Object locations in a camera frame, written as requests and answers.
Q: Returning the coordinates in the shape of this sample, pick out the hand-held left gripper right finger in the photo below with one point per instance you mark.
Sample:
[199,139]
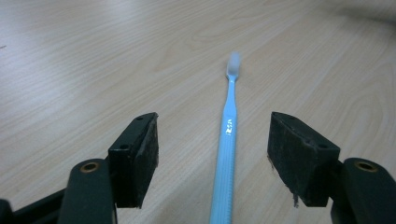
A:
[295,161]

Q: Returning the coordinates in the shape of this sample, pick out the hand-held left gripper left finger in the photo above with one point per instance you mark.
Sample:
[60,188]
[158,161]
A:
[132,161]

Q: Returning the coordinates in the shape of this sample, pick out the blue toothbrush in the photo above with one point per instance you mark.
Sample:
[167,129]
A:
[226,149]

